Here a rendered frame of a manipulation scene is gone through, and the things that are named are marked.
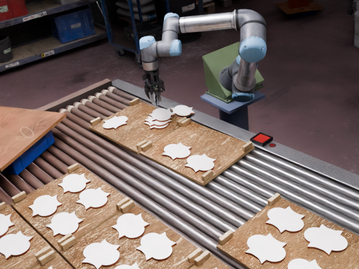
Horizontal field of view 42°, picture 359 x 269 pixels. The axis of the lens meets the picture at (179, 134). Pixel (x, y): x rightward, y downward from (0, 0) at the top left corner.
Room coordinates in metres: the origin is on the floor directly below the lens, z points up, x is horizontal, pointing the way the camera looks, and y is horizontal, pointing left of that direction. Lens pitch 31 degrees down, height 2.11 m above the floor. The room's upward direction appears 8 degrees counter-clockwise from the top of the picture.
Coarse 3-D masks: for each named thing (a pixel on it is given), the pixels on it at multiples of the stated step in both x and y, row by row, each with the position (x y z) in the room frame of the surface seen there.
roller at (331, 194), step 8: (112, 96) 2.56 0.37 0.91; (128, 104) 2.43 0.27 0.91; (248, 160) 1.71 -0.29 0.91; (256, 160) 1.68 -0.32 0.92; (264, 160) 1.68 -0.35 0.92; (264, 168) 1.64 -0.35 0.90; (272, 168) 1.61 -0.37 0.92; (280, 168) 1.60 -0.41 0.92; (288, 176) 1.54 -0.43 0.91; (296, 176) 1.53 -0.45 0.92; (304, 184) 1.48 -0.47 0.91; (312, 184) 1.46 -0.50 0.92; (320, 192) 1.42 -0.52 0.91; (328, 192) 1.40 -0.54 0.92; (336, 192) 1.39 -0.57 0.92; (336, 200) 1.36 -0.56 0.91; (344, 200) 1.35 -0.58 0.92; (352, 200) 1.33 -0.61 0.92; (352, 208) 1.31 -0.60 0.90
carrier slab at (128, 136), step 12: (132, 108) 2.32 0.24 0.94; (144, 108) 2.30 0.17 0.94; (156, 108) 2.28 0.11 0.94; (132, 120) 2.18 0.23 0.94; (144, 120) 2.16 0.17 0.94; (108, 132) 2.09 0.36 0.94; (120, 132) 2.07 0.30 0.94; (132, 132) 2.05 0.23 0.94; (144, 132) 2.03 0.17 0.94; (156, 132) 2.02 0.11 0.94; (168, 132) 2.00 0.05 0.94; (120, 144) 1.97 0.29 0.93; (132, 144) 1.94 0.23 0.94
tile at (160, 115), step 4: (160, 108) 2.21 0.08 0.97; (164, 108) 2.21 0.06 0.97; (152, 112) 2.18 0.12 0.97; (156, 112) 2.18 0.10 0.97; (160, 112) 2.17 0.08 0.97; (164, 112) 2.16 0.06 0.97; (168, 112) 2.16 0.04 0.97; (152, 116) 2.14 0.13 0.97; (156, 116) 2.13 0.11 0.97; (160, 116) 2.12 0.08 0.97; (164, 116) 2.12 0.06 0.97; (168, 116) 2.11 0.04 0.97; (152, 120) 2.10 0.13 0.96; (156, 120) 2.10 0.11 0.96; (160, 120) 2.08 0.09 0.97; (164, 120) 2.08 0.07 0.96; (168, 120) 2.09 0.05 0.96
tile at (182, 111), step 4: (172, 108) 2.24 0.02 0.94; (176, 108) 2.24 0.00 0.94; (180, 108) 2.24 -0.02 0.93; (184, 108) 2.24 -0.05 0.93; (188, 108) 2.24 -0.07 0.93; (192, 108) 2.25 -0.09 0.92; (176, 112) 2.19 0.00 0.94; (180, 112) 2.19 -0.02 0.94; (184, 112) 2.19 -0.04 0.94; (188, 112) 2.19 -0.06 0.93; (192, 112) 2.18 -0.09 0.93; (180, 116) 2.15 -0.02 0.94; (184, 116) 2.14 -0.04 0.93
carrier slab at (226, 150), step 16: (192, 128) 2.01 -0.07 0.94; (208, 128) 1.99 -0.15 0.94; (160, 144) 1.90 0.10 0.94; (176, 144) 1.88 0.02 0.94; (192, 144) 1.86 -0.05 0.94; (208, 144) 1.84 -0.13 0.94; (224, 144) 1.82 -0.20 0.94; (240, 144) 1.80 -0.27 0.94; (160, 160) 1.76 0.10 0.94; (176, 160) 1.75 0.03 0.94; (224, 160) 1.69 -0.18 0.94; (192, 176) 1.61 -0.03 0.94
